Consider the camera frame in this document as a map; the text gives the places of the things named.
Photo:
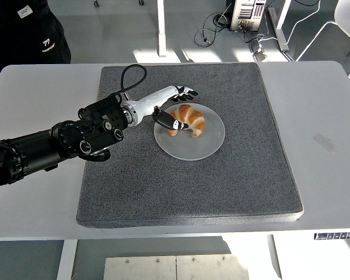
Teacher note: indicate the white table leg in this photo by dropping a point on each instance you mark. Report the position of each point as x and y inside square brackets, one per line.
[66, 259]
[274, 259]

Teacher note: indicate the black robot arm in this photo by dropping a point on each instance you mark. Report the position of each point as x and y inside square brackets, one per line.
[46, 146]

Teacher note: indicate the white and black hand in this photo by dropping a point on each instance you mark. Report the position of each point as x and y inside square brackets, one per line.
[154, 100]

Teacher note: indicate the silver computer tower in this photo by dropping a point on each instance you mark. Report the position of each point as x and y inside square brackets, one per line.
[248, 14]

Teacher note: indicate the grey foot pedal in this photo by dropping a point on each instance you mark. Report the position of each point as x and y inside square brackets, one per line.
[258, 49]

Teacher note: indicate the white desk leg with foot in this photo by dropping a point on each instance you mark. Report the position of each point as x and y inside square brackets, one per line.
[280, 32]

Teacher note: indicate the round pale grey plate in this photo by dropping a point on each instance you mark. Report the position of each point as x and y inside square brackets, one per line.
[189, 146]

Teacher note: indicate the white chair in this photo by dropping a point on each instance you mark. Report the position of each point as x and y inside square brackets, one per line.
[347, 17]

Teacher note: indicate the golden brown croissant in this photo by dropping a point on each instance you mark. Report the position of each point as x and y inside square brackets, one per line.
[194, 118]

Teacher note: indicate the table height control panel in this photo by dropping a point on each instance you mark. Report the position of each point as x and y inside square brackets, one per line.
[338, 236]

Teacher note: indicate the grey speckled square mat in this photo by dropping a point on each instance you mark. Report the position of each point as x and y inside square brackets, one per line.
[192, 189]

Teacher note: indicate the person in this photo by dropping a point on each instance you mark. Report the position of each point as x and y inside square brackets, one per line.
[17, 38]

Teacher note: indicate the grey metal plate with screws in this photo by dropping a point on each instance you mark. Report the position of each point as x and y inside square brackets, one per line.
[175, 268]

